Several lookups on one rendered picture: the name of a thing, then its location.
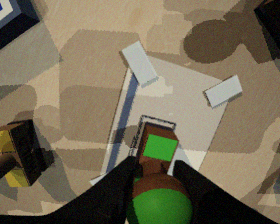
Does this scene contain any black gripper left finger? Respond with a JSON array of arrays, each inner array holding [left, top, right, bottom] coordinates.
[[0, 156, 135, 224]]

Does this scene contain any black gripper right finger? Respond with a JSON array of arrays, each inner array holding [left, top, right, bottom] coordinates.
[[172, 159, 279, 224]]

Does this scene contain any white card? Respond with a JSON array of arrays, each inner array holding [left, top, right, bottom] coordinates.
[[90, 41, 242, 184]]

